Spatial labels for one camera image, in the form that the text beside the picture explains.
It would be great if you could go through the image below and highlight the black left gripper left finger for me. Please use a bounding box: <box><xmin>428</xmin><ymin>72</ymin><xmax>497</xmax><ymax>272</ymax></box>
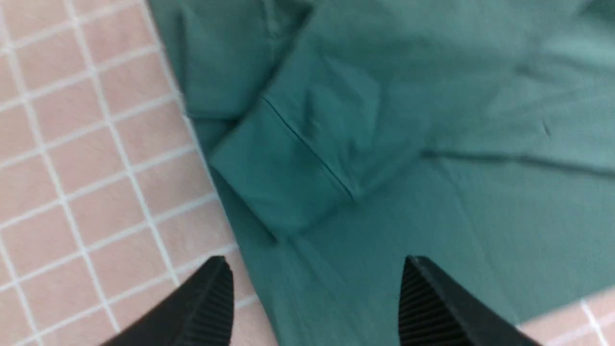
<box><xmin>104</xmin><ymin>256</ymin><xmax>234</xmax><ymax>346</ymax></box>

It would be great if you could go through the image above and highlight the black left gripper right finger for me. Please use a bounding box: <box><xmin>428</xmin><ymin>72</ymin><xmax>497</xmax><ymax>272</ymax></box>
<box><xmin>398</xmin><ymin>256</ymin><xmax>537</xmax><ymax>346</ymax></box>

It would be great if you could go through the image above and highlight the green long-sleeved shirt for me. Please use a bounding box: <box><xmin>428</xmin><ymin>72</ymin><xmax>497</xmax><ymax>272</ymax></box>
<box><xmin>149</xmin><ymin>0</ymin><xmax>615</xmax><ymax>346</ymax></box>

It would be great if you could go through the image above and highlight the pink checkered tablecloth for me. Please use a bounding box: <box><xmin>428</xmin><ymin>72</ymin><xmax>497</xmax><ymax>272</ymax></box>
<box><xmin>1</xmin><ymin>0</ymin><xmax>614</xmax><ymax>346</ymax></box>

